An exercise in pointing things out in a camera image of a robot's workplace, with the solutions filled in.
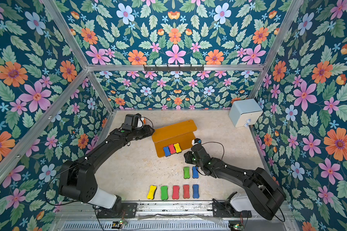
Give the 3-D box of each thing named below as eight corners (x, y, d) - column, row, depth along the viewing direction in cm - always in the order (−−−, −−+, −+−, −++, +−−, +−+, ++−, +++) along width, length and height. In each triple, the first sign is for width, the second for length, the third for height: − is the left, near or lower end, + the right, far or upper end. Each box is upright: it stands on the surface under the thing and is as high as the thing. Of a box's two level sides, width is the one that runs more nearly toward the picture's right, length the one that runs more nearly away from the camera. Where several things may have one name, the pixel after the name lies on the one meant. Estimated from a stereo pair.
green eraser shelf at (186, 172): (183, 178, 86) (183, 177, 85) (183, 168, 91) (183, 166, 89) (189, 178, 86) (189, 177, 85) (189, 168, 91) (189, 166, 89)
